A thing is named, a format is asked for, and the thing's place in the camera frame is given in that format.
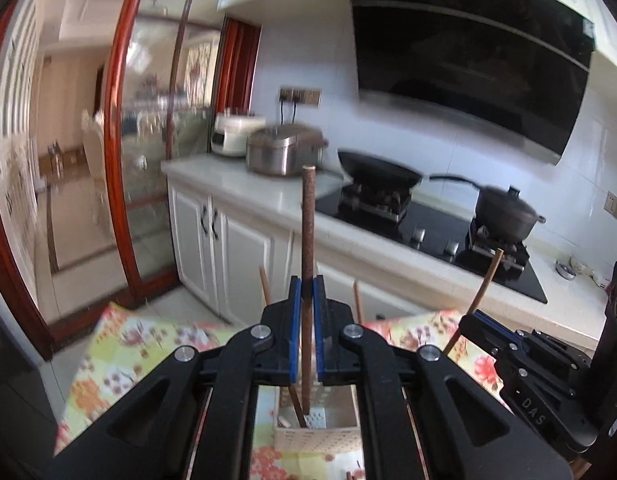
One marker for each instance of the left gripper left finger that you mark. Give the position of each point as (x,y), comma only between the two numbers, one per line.
(192,416)

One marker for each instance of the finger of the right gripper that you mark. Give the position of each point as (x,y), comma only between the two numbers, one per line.
(486,332)

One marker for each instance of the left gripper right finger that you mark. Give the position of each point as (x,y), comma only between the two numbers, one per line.
(421,415)

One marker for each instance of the brown wooden chopstick four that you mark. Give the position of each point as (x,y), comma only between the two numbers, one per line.
(488,278)

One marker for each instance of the brown wooden chopstick two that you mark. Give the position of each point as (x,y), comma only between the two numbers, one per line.
(358,304)

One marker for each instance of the brown wooden chopstick one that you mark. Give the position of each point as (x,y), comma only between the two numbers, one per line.
(265,285)

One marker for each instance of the brown wooden chopstick three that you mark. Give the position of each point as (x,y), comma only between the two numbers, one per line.
(308,260)

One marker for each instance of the small metal dish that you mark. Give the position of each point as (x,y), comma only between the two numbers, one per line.
(565,270)

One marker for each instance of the white perforated utensil basket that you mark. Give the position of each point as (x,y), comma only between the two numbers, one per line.
(331,427)

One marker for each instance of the floral tablecloth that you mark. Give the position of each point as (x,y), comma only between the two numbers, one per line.
(126,350)

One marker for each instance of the black lidded pot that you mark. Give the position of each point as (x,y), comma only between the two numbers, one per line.
(505,215)

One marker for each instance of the black glass gas stove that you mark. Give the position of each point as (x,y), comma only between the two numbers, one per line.
(462,243)

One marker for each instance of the white lower cabinets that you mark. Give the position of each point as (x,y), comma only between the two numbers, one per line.
(228,228)

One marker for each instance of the black wok pan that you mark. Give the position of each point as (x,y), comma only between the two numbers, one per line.
(369,173)

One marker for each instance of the silver rice cooker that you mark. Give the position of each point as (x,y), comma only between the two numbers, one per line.
(283,150)

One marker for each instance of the white pressure cooker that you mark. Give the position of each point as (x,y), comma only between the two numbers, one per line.
(231,133)

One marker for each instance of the black range hood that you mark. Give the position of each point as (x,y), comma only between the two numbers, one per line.
(509,80)

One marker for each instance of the white ornate dining chair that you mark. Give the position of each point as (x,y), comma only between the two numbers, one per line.
(93,145)

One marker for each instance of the red wooden sliding door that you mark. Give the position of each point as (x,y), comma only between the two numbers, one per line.
(129,45)

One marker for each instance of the right wall socket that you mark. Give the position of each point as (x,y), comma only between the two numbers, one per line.
(610,204)

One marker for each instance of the wall power outlet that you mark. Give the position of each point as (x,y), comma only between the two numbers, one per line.
(308,97)

